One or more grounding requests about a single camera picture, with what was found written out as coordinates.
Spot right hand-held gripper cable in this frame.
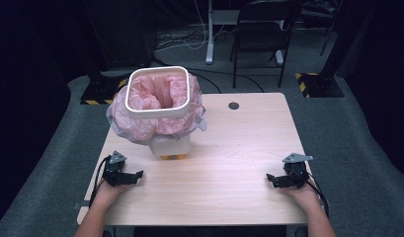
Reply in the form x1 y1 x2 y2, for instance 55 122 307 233
297 171 331 218

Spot white bin rim ring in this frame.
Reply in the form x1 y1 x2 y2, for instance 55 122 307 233
124 65 192 119

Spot large dark box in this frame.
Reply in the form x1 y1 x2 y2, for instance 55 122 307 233
85 0 154 70

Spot white desk frame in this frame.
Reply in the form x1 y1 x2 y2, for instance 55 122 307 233
186 0 286 65

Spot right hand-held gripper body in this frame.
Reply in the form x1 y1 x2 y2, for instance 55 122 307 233
282 152 314 190

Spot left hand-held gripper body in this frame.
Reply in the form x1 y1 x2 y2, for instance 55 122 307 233
102 150 134 188

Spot person's right hand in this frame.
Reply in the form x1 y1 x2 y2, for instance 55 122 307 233
282 179 322 211

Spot left hand-held gripper cable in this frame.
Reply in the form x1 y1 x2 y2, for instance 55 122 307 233
89 156 112 208

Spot white floor cables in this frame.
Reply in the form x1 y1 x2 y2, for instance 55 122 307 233
154 0 231 52

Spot black folding chair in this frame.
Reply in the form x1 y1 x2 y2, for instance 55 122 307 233
229 0 302 89

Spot pink trash bag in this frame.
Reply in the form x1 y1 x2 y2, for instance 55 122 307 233
106 72 207 146

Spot hand-held gripper cable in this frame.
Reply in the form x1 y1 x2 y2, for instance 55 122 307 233
89 156 112 208
297 171 331 218

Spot white trash bin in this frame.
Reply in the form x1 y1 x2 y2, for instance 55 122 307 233
149 118 207 161

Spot person's left hand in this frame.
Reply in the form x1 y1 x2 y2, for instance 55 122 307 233
95 180 133 209

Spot black floor cable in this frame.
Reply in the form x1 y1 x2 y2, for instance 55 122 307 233
149 57 266 94

